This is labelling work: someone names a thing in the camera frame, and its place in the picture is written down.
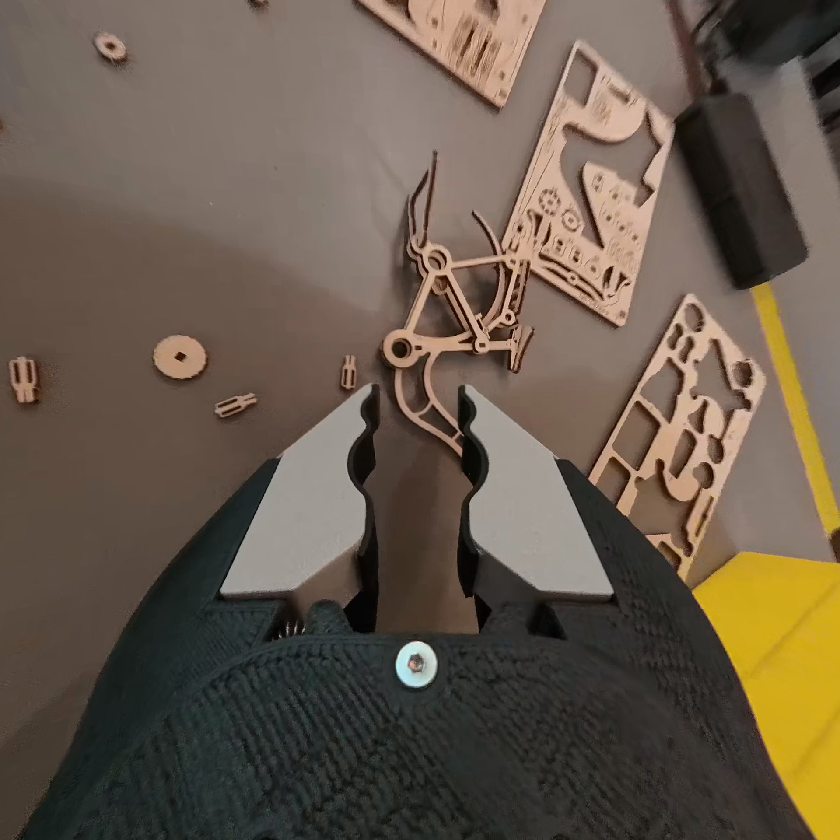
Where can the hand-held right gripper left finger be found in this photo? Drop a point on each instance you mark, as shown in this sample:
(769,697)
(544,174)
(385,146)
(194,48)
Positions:
(302,518)

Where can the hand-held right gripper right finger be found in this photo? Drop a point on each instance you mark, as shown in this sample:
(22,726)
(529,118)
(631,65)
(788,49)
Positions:
(538,525)

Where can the wooden model frame assembly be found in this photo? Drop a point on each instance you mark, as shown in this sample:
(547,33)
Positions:
(387,348)

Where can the large wooden square-hole disc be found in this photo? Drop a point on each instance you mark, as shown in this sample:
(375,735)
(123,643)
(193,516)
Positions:
(164,358)

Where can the wooden parts sheet mostly empty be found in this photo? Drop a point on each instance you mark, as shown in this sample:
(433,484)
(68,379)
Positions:
(715,394)

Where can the wooden parts sheet curved cutout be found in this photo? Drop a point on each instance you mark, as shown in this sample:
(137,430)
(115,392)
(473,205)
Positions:
(617,128)

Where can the wooden parts sheet mostly full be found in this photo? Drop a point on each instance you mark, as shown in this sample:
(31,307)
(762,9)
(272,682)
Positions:
(525,26)

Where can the small wooden connector peg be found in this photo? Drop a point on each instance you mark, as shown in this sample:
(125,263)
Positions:
(25,380)
(348,373)
(235,405)

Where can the yellow board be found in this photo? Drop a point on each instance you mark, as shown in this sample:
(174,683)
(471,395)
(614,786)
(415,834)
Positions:
(787,656)

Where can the black rectangular box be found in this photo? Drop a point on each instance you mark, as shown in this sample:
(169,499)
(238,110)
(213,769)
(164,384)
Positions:
(741,190)

